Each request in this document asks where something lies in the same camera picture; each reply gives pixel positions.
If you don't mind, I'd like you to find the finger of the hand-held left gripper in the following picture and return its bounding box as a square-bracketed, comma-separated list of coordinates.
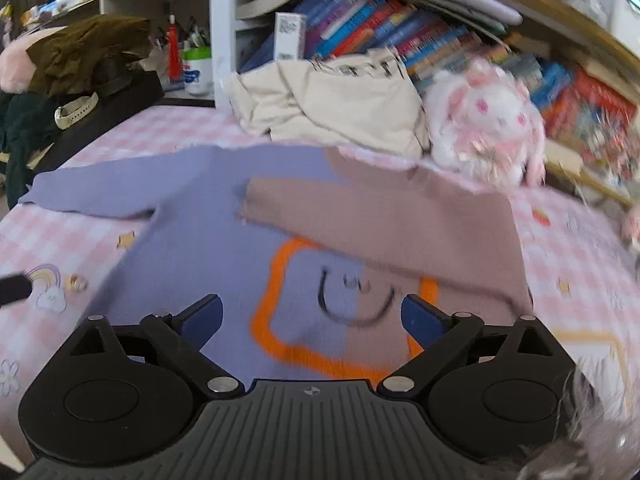
[0, 272, 34, 307]

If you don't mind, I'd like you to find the white bookshelf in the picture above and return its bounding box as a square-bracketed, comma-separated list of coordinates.
[210, 0, 322, 111]

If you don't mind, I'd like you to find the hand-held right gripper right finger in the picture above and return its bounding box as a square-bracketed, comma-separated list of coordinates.
[376, 293, 577, 397]

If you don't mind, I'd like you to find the purple and brown sweater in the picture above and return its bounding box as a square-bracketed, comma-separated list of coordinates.
[17, 141, 537, 382]

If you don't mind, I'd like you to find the pink white bunny plush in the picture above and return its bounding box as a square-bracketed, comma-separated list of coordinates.
[425, 56, 549, 192]

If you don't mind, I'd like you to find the white pen cup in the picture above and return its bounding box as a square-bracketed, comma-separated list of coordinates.
[181, 45, 214, 97]

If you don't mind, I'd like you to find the black bag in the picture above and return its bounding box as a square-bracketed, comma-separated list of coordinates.
[30, 71, 166, 172]

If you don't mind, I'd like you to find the red tassel ornament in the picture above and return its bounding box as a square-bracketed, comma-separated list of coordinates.
[165, 14, 182, 81]

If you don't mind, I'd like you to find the olive green garment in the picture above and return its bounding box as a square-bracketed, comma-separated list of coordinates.
[25, 14, 154, 97]

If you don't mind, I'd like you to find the beige wristwatch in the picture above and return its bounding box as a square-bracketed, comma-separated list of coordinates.
[53, 92, 100, 130]

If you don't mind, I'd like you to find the furry grey sleeve cuff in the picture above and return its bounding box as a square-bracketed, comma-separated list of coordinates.
[515, 365, 640, 480]

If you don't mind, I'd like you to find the wooden bookshelf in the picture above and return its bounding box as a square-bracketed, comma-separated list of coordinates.
[390, 0, 640, 208]

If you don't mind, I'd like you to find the pink checked cartoon desk mat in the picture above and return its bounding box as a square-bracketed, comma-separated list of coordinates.
[0, 104, 640, 461]

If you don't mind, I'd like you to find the cream canvas tote bag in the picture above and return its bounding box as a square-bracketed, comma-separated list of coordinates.
[227, 52, 432, 159]

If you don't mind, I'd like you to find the pink furry plush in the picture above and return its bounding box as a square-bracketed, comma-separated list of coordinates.
[0, 26, 57, 94]

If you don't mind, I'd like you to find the white product box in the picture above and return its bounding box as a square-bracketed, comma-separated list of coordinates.
[273, 11, 307, 61]

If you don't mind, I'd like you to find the stack of red books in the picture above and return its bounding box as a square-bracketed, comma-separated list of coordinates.
[542, 66, 640, 182]

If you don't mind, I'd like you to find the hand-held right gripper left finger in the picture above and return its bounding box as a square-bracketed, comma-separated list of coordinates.
[69, 293, 246, 397]

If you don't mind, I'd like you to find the row of colourful books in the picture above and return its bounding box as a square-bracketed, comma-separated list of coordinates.
[239, 0, 576, 101]

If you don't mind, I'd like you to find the dark green garment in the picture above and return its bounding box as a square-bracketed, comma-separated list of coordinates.
[0, 91, 62, 209]

